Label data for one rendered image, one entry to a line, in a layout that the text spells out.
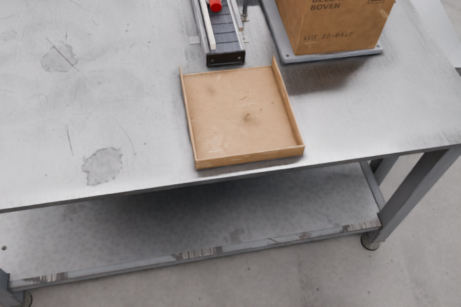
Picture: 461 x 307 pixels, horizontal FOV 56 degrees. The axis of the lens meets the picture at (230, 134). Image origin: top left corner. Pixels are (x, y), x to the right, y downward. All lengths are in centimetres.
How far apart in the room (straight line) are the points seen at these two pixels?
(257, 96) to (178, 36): 31
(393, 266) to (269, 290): 52
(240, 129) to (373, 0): 47
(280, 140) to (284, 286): 85
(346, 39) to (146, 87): 56
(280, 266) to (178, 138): 91
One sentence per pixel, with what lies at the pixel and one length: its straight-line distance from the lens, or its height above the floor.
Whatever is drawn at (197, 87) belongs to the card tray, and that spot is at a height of 83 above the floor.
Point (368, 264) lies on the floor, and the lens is 192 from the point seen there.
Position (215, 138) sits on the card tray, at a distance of 106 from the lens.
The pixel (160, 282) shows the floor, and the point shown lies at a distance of 179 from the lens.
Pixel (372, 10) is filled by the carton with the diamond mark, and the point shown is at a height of 99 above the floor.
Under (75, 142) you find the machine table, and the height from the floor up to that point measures 83.
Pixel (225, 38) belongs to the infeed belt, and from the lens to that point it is 123.
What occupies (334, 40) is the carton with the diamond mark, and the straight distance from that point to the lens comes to 126.
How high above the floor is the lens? 171
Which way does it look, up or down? 55 degrees down
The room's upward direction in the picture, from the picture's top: 5 degrees clockwise
